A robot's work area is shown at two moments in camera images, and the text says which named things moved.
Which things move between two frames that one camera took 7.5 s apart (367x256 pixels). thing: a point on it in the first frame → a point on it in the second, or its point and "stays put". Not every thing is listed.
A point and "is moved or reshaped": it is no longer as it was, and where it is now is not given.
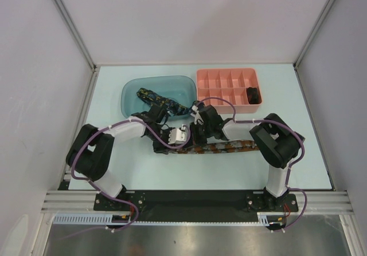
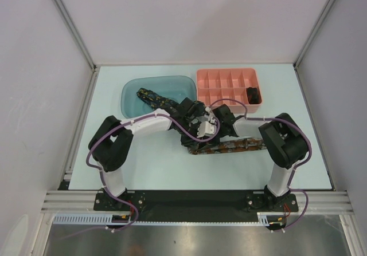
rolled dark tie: x=253 y=95 stays put
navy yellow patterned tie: x=153 y=98 stays put
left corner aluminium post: x=76 y=36 stays put
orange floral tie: x=218 y=147 is moved or reshaped
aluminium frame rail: x=65 y=201 stays put
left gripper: x=161 y=148 → x=190 y=142
